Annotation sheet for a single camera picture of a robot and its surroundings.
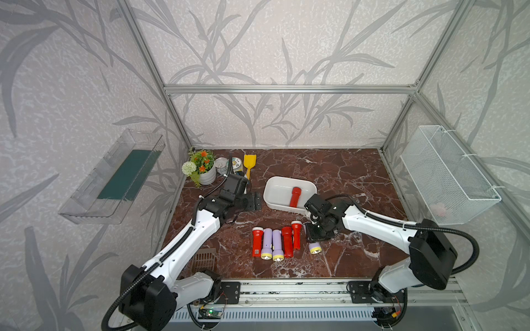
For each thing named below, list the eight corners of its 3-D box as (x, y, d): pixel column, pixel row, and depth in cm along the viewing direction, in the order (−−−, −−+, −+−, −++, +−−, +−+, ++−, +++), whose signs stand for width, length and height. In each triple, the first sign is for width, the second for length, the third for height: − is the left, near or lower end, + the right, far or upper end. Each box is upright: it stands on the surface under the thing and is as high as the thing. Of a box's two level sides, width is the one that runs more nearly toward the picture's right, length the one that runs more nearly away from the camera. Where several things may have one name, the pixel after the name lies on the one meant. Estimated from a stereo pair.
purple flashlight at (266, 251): (261, 259, 83) (260, 257, 80) (262, 231, 91) (262, 228, 88) (272, 259, 83) (271, 257, 80) (272, 231, 91) (272, 228, 88)
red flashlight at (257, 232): (251, 257, 84) (250, 255, 81) (253, 229, 91) (252, 226, 89) (262, 257, 84) (261, 255, 81) (263, 229, 91) (263, 226, 89)
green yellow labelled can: (233, 177, 110) (230, 167, 103) (235, 167, 115) (232, 156, 108) (242, 177, 110) (239, 167, 103) (243, 167, 115) (241, 156, 108)
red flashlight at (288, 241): (282, 257, 84) (282, 255, 81) (281, 229, 91) (281, 226, 89) (293, 257, 84) (293, 255, 81) (292, 229, 91) (292, 226, 89)
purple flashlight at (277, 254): (271, 261, 83) (271, 258, 80) (272, 232, 91) (272, 229, 88) (283, 261, 83) (284, 258, 80) (283, 232, 91) (283, 229, 88)
